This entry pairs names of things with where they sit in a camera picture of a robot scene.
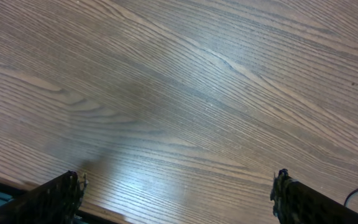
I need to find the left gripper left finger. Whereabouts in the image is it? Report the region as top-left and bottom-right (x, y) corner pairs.
(0, 171), (88, 224)

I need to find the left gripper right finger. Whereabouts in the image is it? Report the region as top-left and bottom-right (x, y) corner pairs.
(270, 169), (358, 224)

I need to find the black cable staying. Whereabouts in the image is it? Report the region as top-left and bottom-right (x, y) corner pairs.
(344, 188), (358, 207)

